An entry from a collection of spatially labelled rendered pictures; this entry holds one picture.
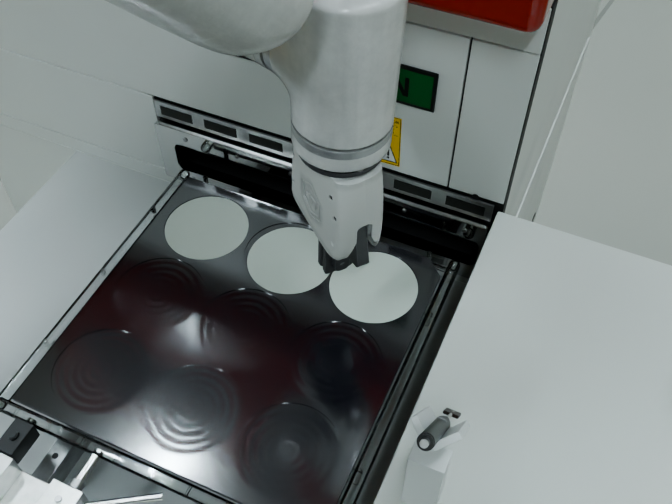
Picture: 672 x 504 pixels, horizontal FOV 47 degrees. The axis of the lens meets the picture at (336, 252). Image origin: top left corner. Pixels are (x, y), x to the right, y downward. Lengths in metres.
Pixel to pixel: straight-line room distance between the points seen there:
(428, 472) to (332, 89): 0.29
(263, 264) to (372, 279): 0.13
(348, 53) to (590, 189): 1.83
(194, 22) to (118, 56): 0.60
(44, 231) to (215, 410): 0.41
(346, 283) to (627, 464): 0.35
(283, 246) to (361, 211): 0.27
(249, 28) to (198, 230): 0.54
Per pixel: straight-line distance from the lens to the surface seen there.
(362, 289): 0.87
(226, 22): 0.41
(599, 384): 0.77
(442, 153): 0.84
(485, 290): 0.80
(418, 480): 0.63
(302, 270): 0.88
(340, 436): 0.77
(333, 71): 0.55
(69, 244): 1.07
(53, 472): 0.86
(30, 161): 1.30
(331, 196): 0.64
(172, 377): 0.82
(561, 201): 2.27
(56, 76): 1.10
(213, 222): 0.94
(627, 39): 2.93
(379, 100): 0.58
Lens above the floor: 1.60
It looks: 51 degrees down
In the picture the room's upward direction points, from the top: straight up
